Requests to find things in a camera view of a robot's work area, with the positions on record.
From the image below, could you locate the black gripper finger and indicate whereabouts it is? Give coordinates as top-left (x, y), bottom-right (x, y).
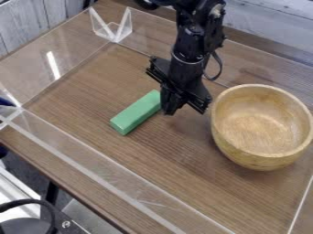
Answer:
top-left (161, 88), bottom-right (176, 115)
top-left (170, 95), bottom-right (189, 115)

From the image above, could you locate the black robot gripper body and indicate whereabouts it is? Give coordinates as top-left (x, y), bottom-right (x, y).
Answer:
top-left (147, 56), bottom-right (213, 114)

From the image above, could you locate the green rectangular block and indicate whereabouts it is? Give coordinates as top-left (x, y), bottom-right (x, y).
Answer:
top-left (110, 90), bottom-right (161, 135)

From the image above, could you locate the brown wooden bowl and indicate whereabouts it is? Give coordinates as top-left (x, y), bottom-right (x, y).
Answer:
top-left (210, 84), bottom-right (313, 171)

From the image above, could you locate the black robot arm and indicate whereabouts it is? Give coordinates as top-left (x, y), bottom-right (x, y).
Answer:
top-left (135, 0), bottom-right (226, 115)

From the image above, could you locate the clear acrylic front barrier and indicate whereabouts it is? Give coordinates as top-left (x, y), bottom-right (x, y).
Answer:
top-left (0, 89), bottom-right (234, 234)

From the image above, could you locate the black table leg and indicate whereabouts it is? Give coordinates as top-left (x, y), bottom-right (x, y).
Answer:
top-left (46, 182), bottom-right (59, 205)

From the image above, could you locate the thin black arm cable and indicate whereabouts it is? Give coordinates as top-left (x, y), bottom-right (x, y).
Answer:
top-left (202, 51), bottom-right (225, 82)

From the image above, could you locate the clear acrylic corner bracket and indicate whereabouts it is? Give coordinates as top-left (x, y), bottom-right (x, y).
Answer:
top-left (89, 7), bottom-right (133, 43)

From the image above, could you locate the grey metal base plate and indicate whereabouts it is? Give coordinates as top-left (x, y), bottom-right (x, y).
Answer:
top-left (40, 207), bottom-right (91, 234)

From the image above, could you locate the black cable loop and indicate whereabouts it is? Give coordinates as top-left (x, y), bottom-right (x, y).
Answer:
top-left (0, 198), bottom-right (58, 234)

